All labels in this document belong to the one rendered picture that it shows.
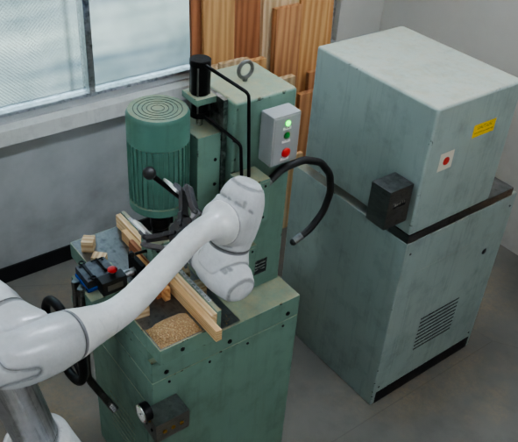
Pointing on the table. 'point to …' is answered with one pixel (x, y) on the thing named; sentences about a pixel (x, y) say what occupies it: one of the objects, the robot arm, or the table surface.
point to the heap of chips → (173, 330)
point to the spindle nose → (159, 224)
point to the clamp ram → (134, 267)
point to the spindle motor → (157, 152)
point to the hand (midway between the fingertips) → (153, 203)
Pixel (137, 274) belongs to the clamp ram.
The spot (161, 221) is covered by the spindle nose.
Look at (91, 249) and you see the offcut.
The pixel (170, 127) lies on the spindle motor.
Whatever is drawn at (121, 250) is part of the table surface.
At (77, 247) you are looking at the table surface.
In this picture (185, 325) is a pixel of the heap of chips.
